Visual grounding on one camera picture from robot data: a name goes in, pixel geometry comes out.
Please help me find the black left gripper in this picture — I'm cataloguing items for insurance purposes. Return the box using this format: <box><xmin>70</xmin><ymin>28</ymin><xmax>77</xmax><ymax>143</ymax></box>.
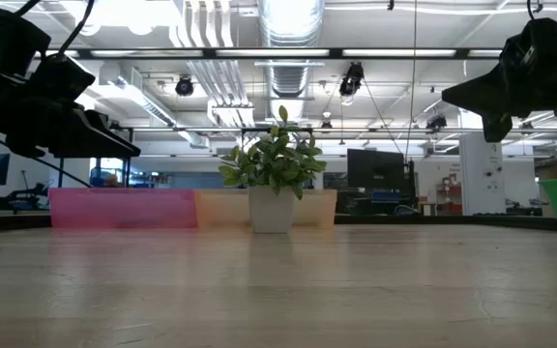
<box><xmin>0</xmin><ymin>2</ymin><xmax>142</xmax><ymax>160</ymax></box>

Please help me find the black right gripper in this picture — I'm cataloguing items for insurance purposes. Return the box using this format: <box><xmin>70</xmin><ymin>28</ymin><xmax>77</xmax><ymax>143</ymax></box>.
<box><xmin>441</xmin><ymin>0</ymin><xmax>557</xmax><ymax>144</ymax></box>

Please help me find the black ceiling spotlight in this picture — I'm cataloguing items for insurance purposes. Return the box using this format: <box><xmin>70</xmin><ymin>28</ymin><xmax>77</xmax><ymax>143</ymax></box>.
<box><xmin>425</xmin><ymin>114</ymin><xmax>449</xmax><ymax>132</ymax></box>
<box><xmin>338</xmin><ymin>61</ymin><xmax>366</xmax><ymax>98</ymax></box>
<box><xmin>174</xmin><ymin>74</ymin><xmax>195</xmax><ymax>98</ymax></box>

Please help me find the white building pillar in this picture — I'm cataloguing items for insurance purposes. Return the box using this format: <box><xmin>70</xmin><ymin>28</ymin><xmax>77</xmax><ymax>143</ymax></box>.
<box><xmin>458</xmin><ymin>132</ymin><xmax>507</xmax><ymax>217</ymax></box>

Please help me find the black overhead crossbar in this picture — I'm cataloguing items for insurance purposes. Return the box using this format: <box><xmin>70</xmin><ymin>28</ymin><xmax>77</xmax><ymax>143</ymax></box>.
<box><xmin>41</xmin><ymin>46</ymin><xmax>557</xmax><ymax>61</ymax></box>

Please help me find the pink translucent plastic bin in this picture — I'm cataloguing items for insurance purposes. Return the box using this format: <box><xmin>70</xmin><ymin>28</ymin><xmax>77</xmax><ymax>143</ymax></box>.
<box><xmin>48</xmin><ymin>187</ymin><xmax>198</xmax><ymax>229</ymax></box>

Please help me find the black computer monitor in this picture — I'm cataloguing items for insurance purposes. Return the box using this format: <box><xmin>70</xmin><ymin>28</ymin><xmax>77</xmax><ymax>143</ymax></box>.
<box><xmin>346</xmin><ymin>148</ymin><xmax>406</xmax><ymax>190</ymax></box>

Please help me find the orange translucent plastic bin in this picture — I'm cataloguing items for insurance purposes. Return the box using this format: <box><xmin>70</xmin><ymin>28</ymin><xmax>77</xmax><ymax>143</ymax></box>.
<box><xmin>193</xmin><ymin>188</ymin><xmax>337</xmax><ymax>231</ymax></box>

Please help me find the green plant in white pot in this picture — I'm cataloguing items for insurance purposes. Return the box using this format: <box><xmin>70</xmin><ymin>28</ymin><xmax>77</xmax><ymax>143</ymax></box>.
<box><xmin>217</xmin><ymin>104</ymin><xmax>328</xmax><ymax>235</ymax></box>

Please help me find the thin hanging cable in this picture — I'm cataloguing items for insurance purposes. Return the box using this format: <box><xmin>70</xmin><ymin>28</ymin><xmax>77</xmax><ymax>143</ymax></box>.
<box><xmin>406</xmin><ymin>0</ymin><xmax>418</xmax><ymax>163</ymax></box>

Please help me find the black aluminium table frame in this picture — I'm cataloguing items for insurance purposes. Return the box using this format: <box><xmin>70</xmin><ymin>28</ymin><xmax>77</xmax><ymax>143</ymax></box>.
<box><xmin>0</xmin><ymin>212</ymin><xmax>557</xmax><ymax>233</ymax></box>

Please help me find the silver ventilation duct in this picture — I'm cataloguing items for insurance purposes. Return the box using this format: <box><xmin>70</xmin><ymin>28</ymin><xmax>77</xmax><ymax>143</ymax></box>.
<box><xmin>257</xmin><ymin>0</ymin><xmax>326</xmax><ymax>122</ymax></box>

